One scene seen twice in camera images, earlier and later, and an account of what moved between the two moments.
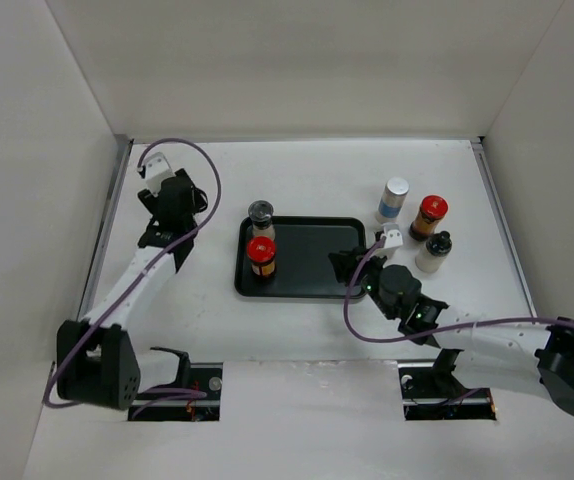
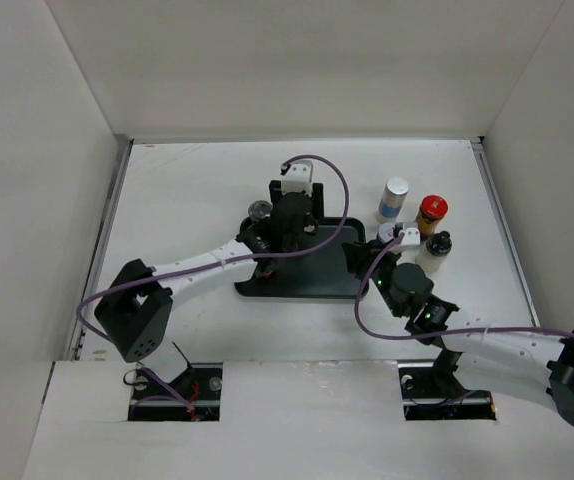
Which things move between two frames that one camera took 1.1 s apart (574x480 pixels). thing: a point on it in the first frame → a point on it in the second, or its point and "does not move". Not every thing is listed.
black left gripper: [152, 200] → [315, 215]
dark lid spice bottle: [260, 213] does not move
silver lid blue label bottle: [392, 200] does not move
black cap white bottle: [437, 247] does not move
